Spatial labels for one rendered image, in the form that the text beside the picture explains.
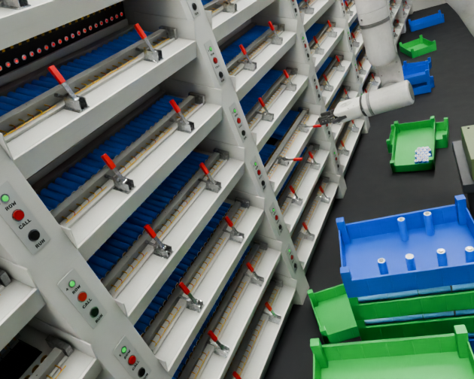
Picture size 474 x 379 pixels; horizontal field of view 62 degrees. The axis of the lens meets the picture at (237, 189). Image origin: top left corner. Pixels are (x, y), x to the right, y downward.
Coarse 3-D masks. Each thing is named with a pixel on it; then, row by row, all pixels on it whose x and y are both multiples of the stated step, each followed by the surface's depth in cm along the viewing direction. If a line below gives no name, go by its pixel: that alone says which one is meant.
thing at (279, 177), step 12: (300, 108) 181; (312, 108) 181; (312, 120) 178; (300, 132) 170; (312, 132) 177; (276, 144) 163; (300, 144) 163; (288, 156) 156; (276, 168) 150; (288, 168) 151; (276, 180) 145; (276, 192) 143
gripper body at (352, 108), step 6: (360, 96) 140; (342, 102) 147; (348, 102) 144; (354, 102) 141; (360, 102) 139; (336, 108) 145; (342, 108) 142; (348, 108) 140; (354, 108) 139; (360, 108) 139; (336, 114) 143; (342, 114) 142; (348, 114) 141; (354, 114) 140; (360, 114) 140; (342, 120) 143; (348, 120) 142
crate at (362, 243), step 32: (352, 224) 102; (384, 224) 101; (416, 224) 99; (448, 224) 97; (352, 256) 100; (384, 256) 96; (416, 256) 92; (448, 256) 89; (352, 288) 88; (384, 288) 86; (416, 288) 85
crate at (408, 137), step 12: (432, 120) 208; (396, 132) 219; (408, 132) 218; (420, 132) 214; (432, 132) 210; (396, 144) 217; (408, 144) 213; (420, 144) 209; (432, 144) 206; (396, 156) 212; (408, 156) 209; (432, 156) 193; (396, 168) 204; (408, 168) 202; (420, 168) 199; (432, 168) 197
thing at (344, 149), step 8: (352, 120) 234; (360, 120) 248; (344, 128) 236; (352, 128) 237; (360, 128) 241; (344, 136) 234; (352, 136) 234; (336, 144) 223; (344, 144) 217; (352, 144) 227; (344, 152) 218; (352, 152) 228; (344, 160) 215; (344, 168) 209
